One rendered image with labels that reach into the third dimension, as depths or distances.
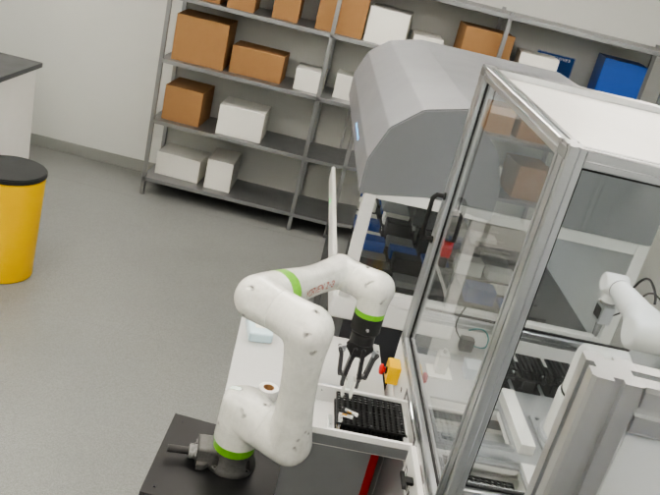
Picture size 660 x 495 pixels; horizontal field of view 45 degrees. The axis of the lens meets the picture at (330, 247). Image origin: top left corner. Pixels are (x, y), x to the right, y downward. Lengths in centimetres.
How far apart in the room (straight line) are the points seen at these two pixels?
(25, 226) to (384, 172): 236
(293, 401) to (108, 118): 511
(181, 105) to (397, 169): 340
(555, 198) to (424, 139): 137
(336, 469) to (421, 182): 113
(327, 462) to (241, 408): 70
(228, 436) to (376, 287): 59
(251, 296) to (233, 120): 424
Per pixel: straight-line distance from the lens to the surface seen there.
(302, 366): 198
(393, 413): 263
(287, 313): 193
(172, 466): 237
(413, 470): 238
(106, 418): 386
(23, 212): 469
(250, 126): 613
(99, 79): 689
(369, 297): 230
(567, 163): 173
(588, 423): 62
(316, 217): 625
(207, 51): 613
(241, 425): 224
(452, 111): 305
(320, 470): 288
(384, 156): 307
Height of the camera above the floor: 230
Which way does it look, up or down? 22 degrees down
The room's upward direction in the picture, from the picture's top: 14 degrees clockwise
